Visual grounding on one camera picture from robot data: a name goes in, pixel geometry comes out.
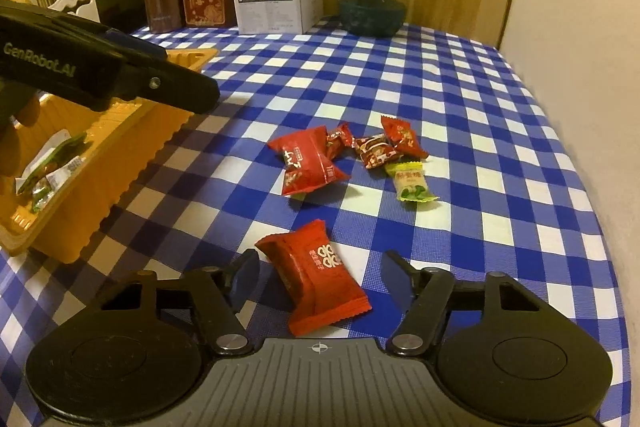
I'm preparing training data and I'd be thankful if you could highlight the person's left hand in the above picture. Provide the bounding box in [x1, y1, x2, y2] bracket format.
[0, 77, 42, 180]

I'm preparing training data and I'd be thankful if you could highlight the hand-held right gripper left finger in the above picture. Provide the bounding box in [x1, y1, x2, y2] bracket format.
[95, 249, 261, 356]

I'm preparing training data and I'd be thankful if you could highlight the yellow-green candy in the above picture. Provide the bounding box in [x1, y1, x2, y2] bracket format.
[385, 160, 440, 202]

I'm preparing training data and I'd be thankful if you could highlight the plain red snack packet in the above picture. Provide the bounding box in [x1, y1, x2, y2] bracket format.
[267, 126, 352, 196]

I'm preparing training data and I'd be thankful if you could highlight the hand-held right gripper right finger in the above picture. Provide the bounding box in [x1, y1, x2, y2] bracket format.
[381, 249, 548, 356]

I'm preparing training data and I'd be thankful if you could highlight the silver-green snack packet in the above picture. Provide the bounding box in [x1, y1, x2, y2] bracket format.
[17, 132, 88, 194]

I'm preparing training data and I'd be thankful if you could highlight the dark red candy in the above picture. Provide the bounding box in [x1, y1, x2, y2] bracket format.
[354, 133, 398, 170]

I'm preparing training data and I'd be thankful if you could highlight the orange plastic tray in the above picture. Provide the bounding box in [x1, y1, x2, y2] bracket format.
[0, 48, 221, 264]

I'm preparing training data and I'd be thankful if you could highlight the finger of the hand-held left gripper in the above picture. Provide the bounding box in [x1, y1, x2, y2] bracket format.
[107, 52, 221, 114]
[75, 19, 169, 64]

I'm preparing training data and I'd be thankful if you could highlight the red snack packet white print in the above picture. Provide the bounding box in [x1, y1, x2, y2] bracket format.
[255, 219, 371, 337]

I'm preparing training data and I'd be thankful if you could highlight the blue checkered tablecloth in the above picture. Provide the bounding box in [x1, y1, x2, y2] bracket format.
[0, 14, 623, 408]

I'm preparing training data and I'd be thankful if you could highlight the brown candy clear wrapper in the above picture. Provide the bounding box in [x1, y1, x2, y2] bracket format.
[47, 157, 85, 188]

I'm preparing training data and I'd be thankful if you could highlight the small red candy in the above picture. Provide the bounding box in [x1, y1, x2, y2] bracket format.
[325, 122, 355, 160]

